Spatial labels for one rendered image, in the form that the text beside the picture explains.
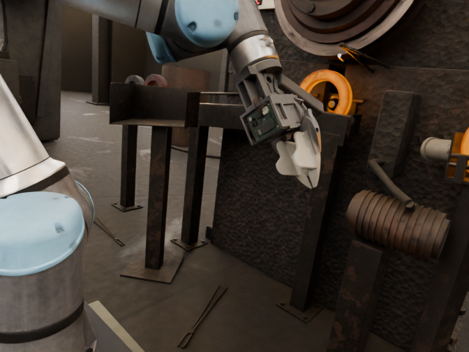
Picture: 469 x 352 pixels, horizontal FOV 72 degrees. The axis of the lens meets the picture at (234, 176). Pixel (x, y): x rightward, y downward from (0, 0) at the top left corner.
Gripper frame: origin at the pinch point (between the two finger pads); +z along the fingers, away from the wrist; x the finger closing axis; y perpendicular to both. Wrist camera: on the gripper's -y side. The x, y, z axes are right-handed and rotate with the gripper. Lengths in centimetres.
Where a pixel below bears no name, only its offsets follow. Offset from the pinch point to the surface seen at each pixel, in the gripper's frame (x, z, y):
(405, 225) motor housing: -3.1, 17.5, -32.4
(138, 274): -96, 9, -8
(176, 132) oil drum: -265, -112, -174
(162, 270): -94, 11, -16
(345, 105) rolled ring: -13, -18, -51
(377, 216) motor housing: -8.4, 13.9, -31.9
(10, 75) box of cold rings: -217, -153, -16
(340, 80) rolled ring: -12, -26, -51
